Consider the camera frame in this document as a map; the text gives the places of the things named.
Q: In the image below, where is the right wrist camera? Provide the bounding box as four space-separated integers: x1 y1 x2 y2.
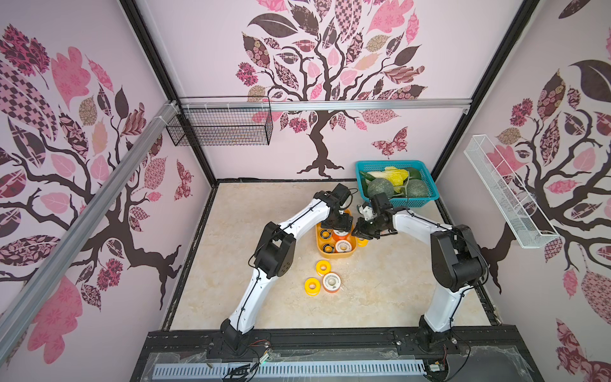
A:
358 193 394 221

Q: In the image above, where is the green melon left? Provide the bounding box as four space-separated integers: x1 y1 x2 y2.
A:
367 178 395 198

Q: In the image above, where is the orange tape roll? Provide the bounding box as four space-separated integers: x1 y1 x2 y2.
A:
332 230 350 241
334 240 353 253
322 272 342 293

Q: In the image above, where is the white wire wall shelf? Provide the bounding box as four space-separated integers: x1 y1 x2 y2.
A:
464 135 560 249

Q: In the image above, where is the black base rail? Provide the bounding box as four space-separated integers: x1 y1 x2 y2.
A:
131 326 542 381

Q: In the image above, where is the green melon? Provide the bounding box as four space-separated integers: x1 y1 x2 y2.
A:
405 178 431 198
367 178 395 198

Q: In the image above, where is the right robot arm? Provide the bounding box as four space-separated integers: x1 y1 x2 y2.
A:
353 205 488 353

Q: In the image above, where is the white slotted cable duct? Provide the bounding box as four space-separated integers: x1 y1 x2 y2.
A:
151 360 426 381

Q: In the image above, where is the yellow black tape roll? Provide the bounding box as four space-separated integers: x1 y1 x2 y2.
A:
319 229 333 240
322 244 335 254

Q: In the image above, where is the yellow plastic storage box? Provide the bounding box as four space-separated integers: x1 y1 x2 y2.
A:
315 223 357 259

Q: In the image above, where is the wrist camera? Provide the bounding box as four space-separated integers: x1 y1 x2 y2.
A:
358 193 394 221
332 184 353 210

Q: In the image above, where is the yellow tape roll bottom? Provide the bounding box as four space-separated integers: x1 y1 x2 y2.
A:
304 278 321 297

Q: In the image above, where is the teal plastic basket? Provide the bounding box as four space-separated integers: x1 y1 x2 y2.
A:
355 160 439 209

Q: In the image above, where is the green melon right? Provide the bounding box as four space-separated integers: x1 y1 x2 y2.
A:
405 178 431 198

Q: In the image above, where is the black wire wall basket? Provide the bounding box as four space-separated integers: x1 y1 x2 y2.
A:
166 95 274 147

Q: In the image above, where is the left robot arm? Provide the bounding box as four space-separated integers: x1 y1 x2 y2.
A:
221 184 353 352

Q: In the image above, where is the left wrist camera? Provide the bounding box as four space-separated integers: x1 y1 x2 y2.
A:
332 184 353 210

